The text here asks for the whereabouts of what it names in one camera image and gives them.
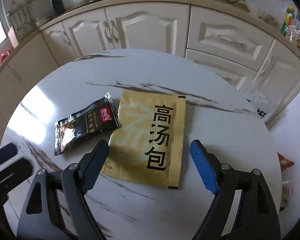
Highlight yellow soup packet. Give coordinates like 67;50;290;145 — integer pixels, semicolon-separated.
101;90;186;189

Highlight round white marble table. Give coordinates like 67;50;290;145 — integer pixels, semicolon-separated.
1;49;281;239

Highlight black snack wrapper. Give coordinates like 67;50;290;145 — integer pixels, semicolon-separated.
54;92;121;155

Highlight hanging utensil rack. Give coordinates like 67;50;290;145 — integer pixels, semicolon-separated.
6;0;37;37

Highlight lower kitchen cabinets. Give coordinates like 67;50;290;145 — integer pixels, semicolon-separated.
0;2;300;143

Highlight condiment bottles group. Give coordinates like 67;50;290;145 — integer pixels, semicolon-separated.
280;6;300;50

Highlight red food bag floor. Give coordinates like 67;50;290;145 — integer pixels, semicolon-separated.
277;153;295;172

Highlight black kettle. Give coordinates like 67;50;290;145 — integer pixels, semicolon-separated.
50;0;65;16

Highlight stacked white dishes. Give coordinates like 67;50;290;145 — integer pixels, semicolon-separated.
35;16;50;28

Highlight wooden cutting board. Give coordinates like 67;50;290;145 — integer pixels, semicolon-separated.
7;26;19;49

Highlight cooking oil bottle floor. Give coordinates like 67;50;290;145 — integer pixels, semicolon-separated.
280;180;293;211

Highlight white rice bag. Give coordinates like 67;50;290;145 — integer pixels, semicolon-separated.
244;82;282;123

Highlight red dish rack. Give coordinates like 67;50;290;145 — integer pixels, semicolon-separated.
0;50;12;63

